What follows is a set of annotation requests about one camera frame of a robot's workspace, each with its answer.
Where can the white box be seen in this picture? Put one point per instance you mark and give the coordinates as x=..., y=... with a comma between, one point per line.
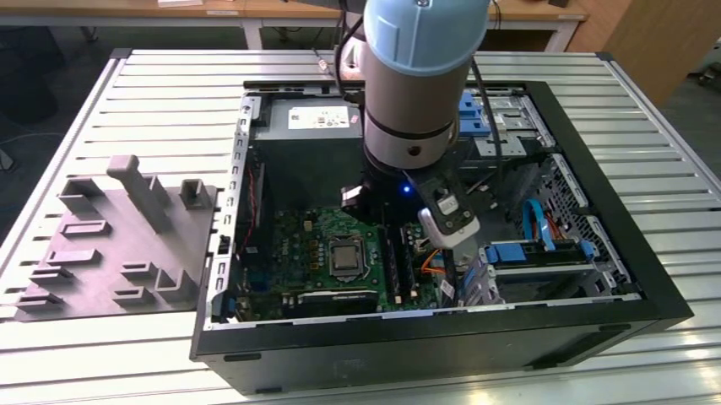
x=180, y=2

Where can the black PC case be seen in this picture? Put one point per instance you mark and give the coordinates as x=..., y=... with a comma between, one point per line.
x=394, y=358

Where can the silver CPU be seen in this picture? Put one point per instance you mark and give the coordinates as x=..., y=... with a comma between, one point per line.
x=347, y=257

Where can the green motherboard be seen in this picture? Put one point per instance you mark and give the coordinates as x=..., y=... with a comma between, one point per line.
x=298, y=236

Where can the black case fan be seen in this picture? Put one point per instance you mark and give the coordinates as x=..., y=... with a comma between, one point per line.
x=262, y=190

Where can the empty blue disk carrier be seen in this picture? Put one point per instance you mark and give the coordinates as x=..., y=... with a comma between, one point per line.
x=471, y=284

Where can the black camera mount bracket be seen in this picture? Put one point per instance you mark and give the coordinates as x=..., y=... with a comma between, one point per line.
x=436, y=190

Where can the installed RAM stick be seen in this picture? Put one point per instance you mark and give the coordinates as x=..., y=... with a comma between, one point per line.
x=410, y=261
x=392, y=261

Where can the black CPU socket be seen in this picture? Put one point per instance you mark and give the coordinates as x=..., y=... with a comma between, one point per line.
x=338, y=276

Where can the wooden desk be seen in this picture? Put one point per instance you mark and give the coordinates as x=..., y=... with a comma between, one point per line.
x=535, y=17

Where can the grey parts rack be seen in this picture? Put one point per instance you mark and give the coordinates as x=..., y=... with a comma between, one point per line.
x=135, y=236

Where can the metal disk bay cage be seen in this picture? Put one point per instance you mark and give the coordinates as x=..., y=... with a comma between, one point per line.
x=563, y=278

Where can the metal optical drive cage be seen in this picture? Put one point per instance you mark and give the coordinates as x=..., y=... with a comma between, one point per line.
x=513, y=147

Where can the black graphics card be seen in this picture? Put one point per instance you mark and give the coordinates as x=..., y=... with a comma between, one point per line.
x=338, y=301

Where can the blue drive cage latch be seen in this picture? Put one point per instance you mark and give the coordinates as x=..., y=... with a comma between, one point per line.
x=470, y=111

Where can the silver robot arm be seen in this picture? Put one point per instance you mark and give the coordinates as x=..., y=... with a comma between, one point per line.
x=416, y=84

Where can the grey power supply unit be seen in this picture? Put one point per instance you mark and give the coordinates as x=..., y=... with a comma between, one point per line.
x=304, y=160

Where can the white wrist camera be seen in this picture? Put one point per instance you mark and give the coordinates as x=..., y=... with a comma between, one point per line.
x=444, y=236

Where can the hard disk in blue carrier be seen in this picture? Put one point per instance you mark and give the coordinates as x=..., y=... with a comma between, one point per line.
x=506, y=253

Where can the wooden cabinet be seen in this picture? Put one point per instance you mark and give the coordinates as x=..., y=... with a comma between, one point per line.
x=653, y=42

